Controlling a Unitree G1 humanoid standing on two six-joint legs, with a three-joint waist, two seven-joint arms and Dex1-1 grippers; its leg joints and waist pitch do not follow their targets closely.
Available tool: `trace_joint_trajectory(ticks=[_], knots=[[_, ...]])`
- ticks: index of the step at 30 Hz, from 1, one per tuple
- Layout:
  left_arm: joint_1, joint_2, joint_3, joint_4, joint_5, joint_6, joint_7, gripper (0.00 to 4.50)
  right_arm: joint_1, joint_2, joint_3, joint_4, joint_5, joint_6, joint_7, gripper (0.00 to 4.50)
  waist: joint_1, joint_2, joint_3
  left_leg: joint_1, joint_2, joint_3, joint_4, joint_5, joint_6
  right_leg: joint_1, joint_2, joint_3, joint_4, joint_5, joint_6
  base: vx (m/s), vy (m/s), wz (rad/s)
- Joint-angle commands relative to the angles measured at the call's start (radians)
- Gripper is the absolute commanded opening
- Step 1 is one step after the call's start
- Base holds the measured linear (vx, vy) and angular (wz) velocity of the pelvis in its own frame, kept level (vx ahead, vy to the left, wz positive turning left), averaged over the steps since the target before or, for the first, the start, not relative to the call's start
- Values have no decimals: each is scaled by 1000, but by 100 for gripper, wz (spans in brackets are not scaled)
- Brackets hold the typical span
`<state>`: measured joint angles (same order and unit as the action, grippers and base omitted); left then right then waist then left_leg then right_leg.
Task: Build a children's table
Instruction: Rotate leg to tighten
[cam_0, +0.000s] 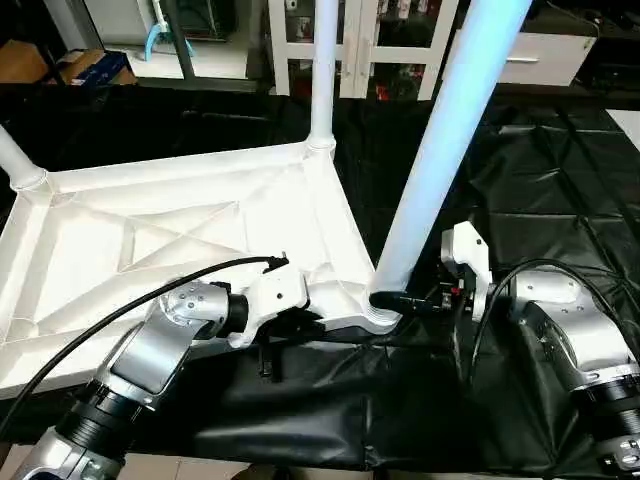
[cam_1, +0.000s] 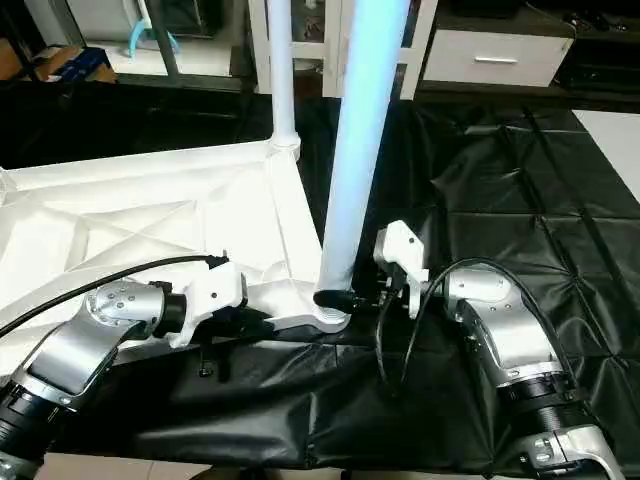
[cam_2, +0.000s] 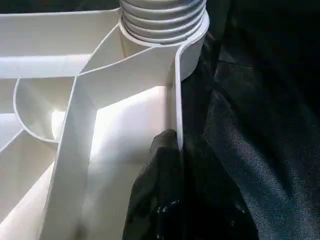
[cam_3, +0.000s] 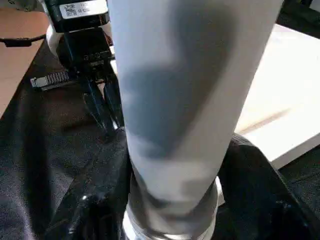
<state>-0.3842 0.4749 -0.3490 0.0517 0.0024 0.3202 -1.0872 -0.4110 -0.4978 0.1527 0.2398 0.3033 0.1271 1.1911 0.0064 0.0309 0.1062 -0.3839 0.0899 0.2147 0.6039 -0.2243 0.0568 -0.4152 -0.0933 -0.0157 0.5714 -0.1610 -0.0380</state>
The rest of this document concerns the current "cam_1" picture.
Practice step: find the white plastic table top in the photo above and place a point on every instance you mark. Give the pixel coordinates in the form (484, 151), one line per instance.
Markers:
(150, 220)

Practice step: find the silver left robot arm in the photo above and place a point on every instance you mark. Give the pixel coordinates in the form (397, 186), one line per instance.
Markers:
(80, 360)

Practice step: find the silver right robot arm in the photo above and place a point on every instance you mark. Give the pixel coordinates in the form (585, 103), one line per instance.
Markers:
(510, 340)

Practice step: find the white plastic table leg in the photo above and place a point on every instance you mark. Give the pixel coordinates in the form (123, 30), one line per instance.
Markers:
(282, 75)
(362, 140)

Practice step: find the black work mat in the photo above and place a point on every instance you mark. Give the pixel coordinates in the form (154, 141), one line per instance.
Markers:
(500, 200)

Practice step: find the small blue box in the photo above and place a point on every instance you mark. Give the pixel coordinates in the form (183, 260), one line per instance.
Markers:
(80, 65)

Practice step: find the white flat panel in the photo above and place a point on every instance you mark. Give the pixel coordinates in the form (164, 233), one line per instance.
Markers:
(615, 140)

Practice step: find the white drawer cabinet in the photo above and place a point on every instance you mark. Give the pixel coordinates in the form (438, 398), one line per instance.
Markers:
(495, 58)
(320, 45)

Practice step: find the light blue hanger hook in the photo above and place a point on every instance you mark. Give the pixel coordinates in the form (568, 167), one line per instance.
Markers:
(150, 35)

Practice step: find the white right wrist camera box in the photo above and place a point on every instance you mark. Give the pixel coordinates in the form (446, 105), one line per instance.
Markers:
(402, 255)

